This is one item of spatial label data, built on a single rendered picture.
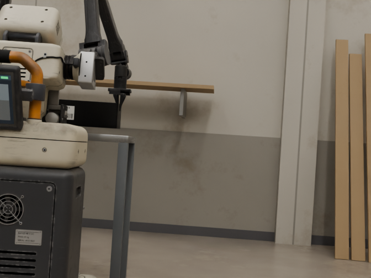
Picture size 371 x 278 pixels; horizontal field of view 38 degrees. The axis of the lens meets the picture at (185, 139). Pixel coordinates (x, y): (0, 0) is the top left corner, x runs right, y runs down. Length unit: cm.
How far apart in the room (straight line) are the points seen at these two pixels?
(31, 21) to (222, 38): 306
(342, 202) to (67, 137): 317
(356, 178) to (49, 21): 306
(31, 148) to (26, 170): 6
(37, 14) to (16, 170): 68
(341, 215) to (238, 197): 93
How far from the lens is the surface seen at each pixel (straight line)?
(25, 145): 151
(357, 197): 442
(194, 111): 477
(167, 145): 477
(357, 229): 437
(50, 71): 186
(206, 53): 483
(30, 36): 194
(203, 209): 478
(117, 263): 232
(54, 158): 150
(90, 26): 211
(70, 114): 242
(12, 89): 147
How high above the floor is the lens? 77
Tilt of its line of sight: 1 degrees up
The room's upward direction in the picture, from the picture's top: 4 degrees clockwise
